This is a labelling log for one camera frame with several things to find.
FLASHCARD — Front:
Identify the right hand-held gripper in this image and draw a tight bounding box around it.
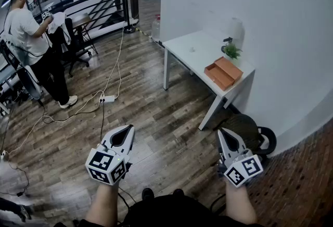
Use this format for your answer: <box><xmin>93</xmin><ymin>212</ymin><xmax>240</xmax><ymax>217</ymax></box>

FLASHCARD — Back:
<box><xmin>217</xmin><ymin>127</ymin><xmax>264</xmax><ymax>188</ymax></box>

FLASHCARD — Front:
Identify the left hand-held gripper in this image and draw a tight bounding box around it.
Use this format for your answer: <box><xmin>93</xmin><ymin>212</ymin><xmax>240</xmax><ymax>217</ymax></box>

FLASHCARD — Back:
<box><xmin>85</xmin><ymin>124</ymin><xmax>136</xmax><ymax>186</ymax></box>

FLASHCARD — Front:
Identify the person's left forearm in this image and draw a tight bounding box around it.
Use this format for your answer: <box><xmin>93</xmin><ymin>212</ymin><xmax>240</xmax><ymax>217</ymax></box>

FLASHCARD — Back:
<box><xmin>85</xmin><ymin>182</ymin><xmax>123</xmax><ymax>224</ymax></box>

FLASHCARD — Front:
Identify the person's right forearm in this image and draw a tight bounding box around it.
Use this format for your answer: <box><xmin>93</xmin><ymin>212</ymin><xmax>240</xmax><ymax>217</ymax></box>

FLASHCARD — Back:
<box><xmin>224</xmin><ymin>178</ymin><xmax>259</xmax><ymax>224</ymax></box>

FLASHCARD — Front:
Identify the black round chair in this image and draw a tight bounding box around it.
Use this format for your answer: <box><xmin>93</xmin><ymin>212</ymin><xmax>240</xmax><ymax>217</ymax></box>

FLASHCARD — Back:
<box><xmin>219</xmin><ymin>113</ymin><xmax>277</xmax><ymax>162</ymax></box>

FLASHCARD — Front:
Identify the white power strip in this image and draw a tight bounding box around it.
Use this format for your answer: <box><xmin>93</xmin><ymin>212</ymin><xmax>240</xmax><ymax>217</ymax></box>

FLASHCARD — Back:
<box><xmin>98</xmin><ymin>94</ymin><xmax>116</xmax><ymax>104</ymax></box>

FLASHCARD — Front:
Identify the person's left shoe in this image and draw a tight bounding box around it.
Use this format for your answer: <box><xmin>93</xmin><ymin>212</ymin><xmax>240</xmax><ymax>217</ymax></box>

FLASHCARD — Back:
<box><xmin>141</xmin><ymin>187</ymin><xmax>155</xmax><ymax>201</ymax></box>

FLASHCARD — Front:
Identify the person's black clothing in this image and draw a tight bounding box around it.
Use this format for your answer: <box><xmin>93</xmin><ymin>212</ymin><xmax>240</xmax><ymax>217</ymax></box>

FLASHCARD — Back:
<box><xmin>121</xmin><ymin>194</ymin><xmax>262</xmax><ymax>227</ymax></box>

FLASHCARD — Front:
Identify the green potted plant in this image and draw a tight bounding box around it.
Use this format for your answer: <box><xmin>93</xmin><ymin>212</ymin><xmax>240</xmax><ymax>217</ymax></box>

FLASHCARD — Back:
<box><xmin>222</xmin><ymin>42</ymin><xmax>244</xmax><ymax>62</ymax></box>

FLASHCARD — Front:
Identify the black office chair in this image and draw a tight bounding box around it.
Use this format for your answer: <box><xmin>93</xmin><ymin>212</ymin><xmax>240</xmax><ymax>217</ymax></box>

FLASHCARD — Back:
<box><xmin>53</xmin><ymin>17</ymin><xmax>92</xmax><ymax>78</ymax></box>

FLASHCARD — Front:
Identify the gray metal stand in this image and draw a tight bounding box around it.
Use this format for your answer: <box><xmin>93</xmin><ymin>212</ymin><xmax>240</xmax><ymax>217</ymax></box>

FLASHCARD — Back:
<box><xmin>15</xmin><ymin>64</ymin><xmax>44</xmax><ymax>107</ymax></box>

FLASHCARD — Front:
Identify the white table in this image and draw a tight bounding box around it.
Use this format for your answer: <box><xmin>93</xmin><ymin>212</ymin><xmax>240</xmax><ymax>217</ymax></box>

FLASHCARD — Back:
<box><xmin>161</xmin><ymin>30</ymin><xmax>257</xmax><ymax>131</ymax></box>

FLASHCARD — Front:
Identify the white shade table lamp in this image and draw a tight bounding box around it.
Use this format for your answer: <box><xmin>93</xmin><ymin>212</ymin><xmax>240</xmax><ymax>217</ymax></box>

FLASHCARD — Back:
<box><xmin>221</xmin><ymin>17</ymin><xmax>246</xmax><ymax>54</ymax></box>

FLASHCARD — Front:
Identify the clear water bottle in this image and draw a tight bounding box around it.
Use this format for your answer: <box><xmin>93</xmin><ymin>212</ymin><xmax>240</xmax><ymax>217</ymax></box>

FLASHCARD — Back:
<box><xmin>151</xmin><ymin>14</ymin><xmax>162</xmax><ymax>41</ymax></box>

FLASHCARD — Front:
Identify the white cloth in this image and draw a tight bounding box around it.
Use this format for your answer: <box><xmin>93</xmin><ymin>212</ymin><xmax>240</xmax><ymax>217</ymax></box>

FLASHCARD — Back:
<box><xmin>47</xmin><ymin>11</ymin><xmax>70</xmax><ymax>45</ymax></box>

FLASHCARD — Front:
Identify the black power cable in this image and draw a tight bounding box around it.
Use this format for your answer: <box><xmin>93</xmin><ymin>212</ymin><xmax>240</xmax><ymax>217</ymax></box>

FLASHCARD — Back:
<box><xmin>42</xmin><ymin>102</ymin><xmax>106</xmax><ymax>144</ymax></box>

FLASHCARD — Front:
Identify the right hand-held gripper cable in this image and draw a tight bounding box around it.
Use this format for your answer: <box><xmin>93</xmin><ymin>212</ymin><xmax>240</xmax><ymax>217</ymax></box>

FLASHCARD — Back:
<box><xmin>209</xmin><ymin>193</ymin><xmax>226</xmax><ymax>213</ymax></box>

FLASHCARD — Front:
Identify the hand-held gripper cable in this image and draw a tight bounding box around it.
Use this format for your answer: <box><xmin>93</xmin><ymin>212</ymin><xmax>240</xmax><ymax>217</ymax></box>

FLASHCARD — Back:
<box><xmin>209</xmin><ymin>193</ymin><xmax>226</xmax><ymax>213</ymax></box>
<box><xmin>118</xmin><ymin>191</ymin><xmax>131</xmax><ymax>211</ymax></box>

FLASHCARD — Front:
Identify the left hand-held gripper cable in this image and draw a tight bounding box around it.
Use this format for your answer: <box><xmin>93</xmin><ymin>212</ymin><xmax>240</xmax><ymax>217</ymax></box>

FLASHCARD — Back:
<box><xmin>118</xmin><ymin>191</ymin><xmax>131</xmax><ymax>211</ymax></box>

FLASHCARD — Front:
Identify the long white cable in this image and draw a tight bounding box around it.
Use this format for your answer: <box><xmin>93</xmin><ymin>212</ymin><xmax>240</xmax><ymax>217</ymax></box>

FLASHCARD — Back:
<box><xmin>99</xmin><ymin>26</ymin><xmax>126</xmax><ymax>99</ymax></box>

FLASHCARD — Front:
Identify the thin white cable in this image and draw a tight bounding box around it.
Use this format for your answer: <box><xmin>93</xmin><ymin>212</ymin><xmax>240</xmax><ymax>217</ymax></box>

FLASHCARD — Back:
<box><xmin>0</xmin><ymin>91</ymin><xmax>104</xmax><ymax>161</ymax></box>

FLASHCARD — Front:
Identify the black floor cable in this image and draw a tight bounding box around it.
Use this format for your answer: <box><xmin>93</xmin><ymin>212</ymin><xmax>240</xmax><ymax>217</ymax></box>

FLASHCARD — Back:
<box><xmin>0</xmin><ymin>159</ymin><xmax>31</xmax><ymax>198</ymax></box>

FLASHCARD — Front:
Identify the yellow black cable cover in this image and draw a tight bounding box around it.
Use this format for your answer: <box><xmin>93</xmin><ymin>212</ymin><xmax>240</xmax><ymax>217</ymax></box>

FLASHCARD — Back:
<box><xmin>135</xmin><ymin>26</ymin><xmax>153</xmax><ymax>39</ymax></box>

